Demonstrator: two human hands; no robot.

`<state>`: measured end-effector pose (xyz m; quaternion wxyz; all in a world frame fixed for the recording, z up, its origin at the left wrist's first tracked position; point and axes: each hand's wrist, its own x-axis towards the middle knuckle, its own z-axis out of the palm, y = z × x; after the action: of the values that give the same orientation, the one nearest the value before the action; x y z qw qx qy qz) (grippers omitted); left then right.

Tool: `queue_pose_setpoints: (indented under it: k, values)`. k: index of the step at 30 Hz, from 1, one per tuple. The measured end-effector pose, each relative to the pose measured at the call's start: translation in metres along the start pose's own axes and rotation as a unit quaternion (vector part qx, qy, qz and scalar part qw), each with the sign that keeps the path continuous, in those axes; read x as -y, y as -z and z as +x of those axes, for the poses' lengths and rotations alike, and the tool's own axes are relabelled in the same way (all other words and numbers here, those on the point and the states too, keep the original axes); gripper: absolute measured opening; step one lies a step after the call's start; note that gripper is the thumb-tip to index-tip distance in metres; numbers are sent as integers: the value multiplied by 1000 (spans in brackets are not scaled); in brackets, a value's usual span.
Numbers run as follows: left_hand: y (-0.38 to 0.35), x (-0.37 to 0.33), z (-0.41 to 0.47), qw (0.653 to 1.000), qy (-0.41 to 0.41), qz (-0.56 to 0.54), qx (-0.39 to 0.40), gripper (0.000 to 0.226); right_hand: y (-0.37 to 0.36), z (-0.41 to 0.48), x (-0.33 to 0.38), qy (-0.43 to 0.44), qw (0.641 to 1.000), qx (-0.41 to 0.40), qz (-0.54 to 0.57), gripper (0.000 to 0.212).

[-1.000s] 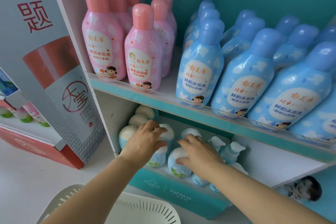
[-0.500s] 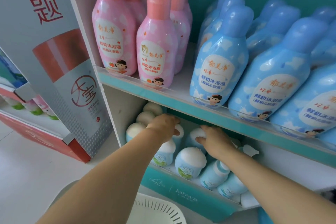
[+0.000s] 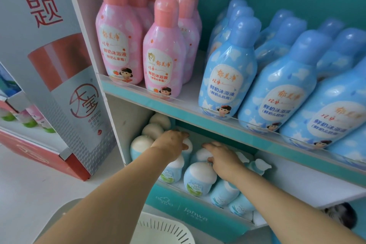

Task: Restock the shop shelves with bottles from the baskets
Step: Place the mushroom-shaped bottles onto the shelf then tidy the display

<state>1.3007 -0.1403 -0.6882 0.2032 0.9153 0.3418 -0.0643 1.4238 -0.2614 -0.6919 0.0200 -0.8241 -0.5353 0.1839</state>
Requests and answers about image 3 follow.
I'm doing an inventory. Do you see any person's right hand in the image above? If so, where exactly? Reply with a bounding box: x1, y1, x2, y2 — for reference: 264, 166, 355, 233
202, 141, 246, 181

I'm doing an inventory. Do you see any person's left hand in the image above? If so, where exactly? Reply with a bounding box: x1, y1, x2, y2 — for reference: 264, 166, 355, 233
151, 131, 190, 164

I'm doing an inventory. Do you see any pale blue round-cap lotion bottle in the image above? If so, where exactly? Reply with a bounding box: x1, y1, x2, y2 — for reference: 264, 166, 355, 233
181, 137, 193, 170
190, 148, 213, 165

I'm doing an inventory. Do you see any person's right forearm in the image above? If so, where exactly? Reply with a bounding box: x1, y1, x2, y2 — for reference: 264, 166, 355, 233
225, 165, 366, 244

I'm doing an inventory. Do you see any person's left forearm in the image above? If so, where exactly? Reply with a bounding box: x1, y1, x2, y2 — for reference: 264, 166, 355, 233
34, 146, 172, 244

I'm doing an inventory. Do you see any group of white-capped lotion bottles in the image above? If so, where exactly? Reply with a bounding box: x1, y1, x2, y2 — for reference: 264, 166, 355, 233
130, 113, 218, 197

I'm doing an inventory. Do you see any white teal display shelf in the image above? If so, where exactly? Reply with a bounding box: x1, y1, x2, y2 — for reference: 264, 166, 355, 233
61, 0, 366, 244

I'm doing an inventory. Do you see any pale blue pump bottle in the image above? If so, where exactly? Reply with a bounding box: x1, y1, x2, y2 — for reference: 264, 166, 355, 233
229, 159, 272, 217
210, 152, 251, 209

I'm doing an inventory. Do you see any row of pink shampoo bottles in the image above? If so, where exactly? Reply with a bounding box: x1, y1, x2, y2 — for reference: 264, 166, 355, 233
96, 0, 202, 99

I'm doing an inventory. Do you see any white plastic basket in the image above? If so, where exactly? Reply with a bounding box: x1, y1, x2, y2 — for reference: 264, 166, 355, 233
130, 211, 197, 244

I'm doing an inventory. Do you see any row of blue shampoo bottles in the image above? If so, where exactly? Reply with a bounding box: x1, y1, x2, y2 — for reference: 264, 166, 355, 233
198, 0, 366, 170

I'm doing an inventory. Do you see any small green-based bottle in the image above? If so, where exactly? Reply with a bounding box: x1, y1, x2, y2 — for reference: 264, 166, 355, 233
27, 105, 56, 134
17, 109, 38, 129
0, 108, 16, 122

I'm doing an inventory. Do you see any grey round plastic object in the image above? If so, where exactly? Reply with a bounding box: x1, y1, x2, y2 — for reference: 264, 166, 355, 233
40, 198, 92, 244

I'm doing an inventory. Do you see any red white display stand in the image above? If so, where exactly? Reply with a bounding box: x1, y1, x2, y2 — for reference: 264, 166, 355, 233
0, 61, 92, 182

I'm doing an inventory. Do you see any grey red advertising panel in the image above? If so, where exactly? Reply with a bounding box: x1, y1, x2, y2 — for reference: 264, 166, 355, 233
0, 0, 118, 177

